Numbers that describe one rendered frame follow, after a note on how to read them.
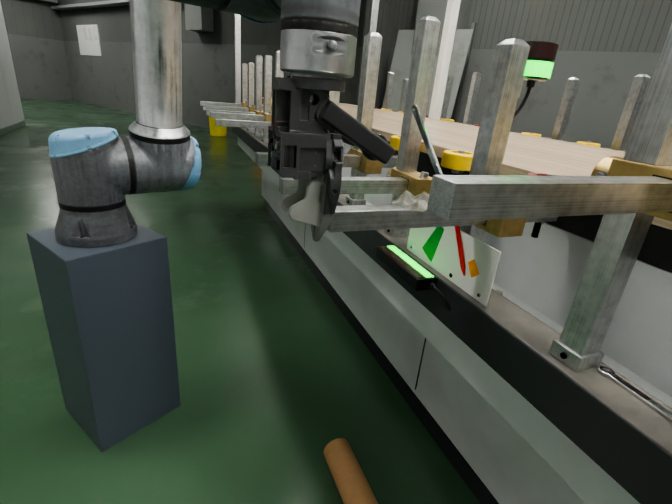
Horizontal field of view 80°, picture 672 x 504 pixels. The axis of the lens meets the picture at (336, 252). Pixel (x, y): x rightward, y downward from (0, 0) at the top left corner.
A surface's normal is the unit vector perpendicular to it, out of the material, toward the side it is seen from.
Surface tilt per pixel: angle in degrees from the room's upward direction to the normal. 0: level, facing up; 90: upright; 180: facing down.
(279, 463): 0
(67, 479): 0
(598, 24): 90
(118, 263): 90
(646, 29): 90
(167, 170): 99
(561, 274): 90
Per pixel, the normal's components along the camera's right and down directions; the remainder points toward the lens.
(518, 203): 0.36, 0.38
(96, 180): 0.63, 0.36
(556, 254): -0.93, 0.07
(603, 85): -0.61, 0.25
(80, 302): 0.79, 0.29
